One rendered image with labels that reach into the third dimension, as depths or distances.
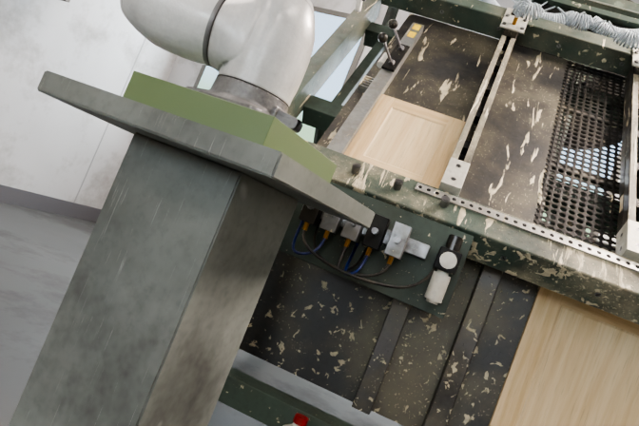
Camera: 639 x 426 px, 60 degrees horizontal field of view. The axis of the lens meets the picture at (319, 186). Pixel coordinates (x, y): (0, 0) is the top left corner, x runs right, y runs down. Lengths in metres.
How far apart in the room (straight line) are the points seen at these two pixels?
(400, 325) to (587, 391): 0.57
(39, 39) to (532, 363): 3.75
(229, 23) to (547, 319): 1.29
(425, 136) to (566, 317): 0.71
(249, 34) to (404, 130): 0.93
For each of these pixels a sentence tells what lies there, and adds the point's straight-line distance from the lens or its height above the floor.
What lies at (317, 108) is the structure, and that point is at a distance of 2.01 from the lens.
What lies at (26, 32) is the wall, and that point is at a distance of 4.42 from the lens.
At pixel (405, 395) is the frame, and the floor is 0.29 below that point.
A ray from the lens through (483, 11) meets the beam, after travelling 2.58.
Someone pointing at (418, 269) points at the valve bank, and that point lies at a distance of 1.58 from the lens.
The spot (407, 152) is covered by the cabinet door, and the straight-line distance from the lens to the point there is 1.81.
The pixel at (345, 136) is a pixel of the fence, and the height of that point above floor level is 0.97.
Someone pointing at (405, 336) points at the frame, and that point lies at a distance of 1.86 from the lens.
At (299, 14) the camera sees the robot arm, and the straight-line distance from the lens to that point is 1.11.
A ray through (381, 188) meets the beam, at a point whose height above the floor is 0.85.
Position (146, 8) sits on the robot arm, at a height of 0.94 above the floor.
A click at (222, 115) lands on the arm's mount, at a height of 0.79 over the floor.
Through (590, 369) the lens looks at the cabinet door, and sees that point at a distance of 1.92.
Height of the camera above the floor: 0.67
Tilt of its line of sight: 4 degrees up
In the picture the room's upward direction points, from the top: 22 degrees clockwise
